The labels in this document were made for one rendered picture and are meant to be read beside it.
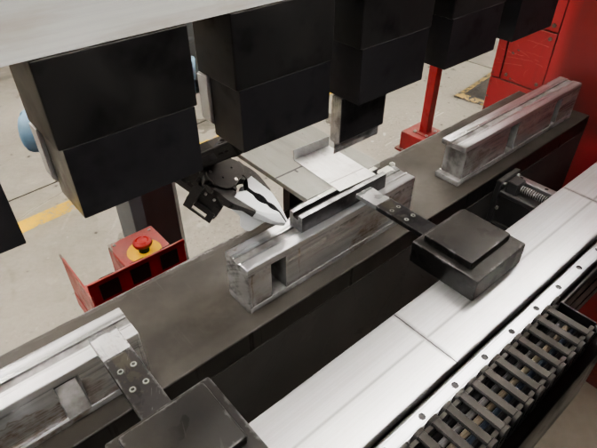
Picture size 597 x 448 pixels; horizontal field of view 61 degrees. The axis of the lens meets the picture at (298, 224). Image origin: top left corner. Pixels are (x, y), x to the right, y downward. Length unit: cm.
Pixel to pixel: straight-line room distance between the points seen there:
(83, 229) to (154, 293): 169
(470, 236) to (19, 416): 62
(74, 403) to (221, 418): 29
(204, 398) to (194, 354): 24
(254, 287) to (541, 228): 46
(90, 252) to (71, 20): 198
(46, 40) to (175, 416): 36
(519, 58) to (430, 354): 113
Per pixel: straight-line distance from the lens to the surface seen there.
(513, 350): 62
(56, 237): 257
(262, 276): 79
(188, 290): 88
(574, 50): 157
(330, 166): 93
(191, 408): 55
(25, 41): 48
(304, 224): 82
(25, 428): 75
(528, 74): 164
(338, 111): 78
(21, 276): 242
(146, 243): 110
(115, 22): 51
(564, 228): 92
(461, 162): 114
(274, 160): 95
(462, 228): 77
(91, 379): 73
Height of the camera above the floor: 150
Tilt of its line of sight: 39 degrees down
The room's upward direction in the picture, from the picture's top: straight up
